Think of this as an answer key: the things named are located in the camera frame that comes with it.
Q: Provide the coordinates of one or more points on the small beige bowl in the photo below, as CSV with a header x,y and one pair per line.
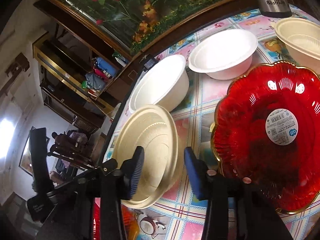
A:
x,y
301,38

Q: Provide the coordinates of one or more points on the small black device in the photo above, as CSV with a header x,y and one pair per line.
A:
x,y
148,62

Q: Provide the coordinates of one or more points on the large white bowl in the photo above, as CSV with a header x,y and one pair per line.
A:
x,y
165,84

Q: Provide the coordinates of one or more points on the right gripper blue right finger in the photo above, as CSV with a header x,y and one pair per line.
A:
x,y
255,217

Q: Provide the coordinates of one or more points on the red plate with sticker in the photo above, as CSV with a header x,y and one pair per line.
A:
x,y
267,129

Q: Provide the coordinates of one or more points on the large beige bowl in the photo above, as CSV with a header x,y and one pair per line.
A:
x,y
153,128

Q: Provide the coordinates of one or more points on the floral wall mural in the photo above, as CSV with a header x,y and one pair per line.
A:
x,y
135,23

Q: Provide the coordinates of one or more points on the seated person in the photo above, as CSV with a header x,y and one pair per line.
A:
x,y
72,149

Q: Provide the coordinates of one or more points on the grey jug on counter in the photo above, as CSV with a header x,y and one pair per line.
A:
x,y
94,82

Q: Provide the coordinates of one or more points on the blue bottle on counter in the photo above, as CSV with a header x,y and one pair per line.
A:
x,y
106,67

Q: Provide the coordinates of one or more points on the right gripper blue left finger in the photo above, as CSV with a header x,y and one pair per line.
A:
x,y
120,184

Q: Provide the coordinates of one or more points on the red plate without sticker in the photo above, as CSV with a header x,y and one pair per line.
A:
x,y
96,219

